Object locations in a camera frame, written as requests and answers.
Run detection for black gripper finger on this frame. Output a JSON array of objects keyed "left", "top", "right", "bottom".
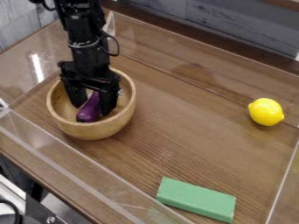
[
  {"left": 64, "top": 80, "right": 88, "bottom": 108},
  {"left": 100, "top": 91, "right": 117, "bottom": 116}
]

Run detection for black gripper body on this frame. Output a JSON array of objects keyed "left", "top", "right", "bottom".
[{"left": 58, "top": 43, "right": 120, "bottom": 94}]

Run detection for purple toy eggplant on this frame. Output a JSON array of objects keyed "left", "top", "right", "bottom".
[{"left": 76, "top": 91, "right": 100, "bottom": 123}]

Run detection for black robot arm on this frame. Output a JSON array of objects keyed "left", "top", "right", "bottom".
[{"left": 28, "top": 0, "right": 121, "bottom": 116}]

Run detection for brown wooden bowl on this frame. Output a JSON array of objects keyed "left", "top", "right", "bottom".
[{"left": 45, "top": 68, "right": 136, "bottom": 140}]

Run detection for clear acrylic tray walls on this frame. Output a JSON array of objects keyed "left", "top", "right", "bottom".
[{"left": 0, "top": 15, "right": 299, "bottom": 224}]

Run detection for green rectangular block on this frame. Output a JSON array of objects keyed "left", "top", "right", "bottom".
[{"left": 156, "top": 177, "right": 236, "bottom": 224}]

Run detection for yellow lemon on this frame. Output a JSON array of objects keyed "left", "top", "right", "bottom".
[{"left": 247, "top": 98, "right": 285, "bottom": 127}]

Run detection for clear acrylic corner bracket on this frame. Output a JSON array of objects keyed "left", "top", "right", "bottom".
[{"left": 103, "top": 11, "right": 116, "bottom": 37}]

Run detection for black metal table bracket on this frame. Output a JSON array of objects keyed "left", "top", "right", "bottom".
[{"left": 24, "top": 195, "right": 68, "bottom": 224}]

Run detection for black cable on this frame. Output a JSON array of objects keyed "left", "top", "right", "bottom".
[{"left": 0, "top": 198, "right": 24, "bottom": 224}]

